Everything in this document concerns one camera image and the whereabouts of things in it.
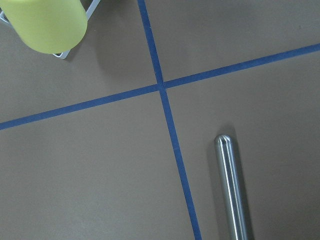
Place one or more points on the yellow cup on rack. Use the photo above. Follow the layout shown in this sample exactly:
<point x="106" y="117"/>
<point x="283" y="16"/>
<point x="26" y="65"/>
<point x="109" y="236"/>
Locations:
<point x="47" y="22"/>

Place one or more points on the steel muddler black tip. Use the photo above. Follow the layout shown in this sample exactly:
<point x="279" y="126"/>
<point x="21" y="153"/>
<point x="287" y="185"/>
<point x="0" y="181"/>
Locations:
<point x="230" y="183"/>

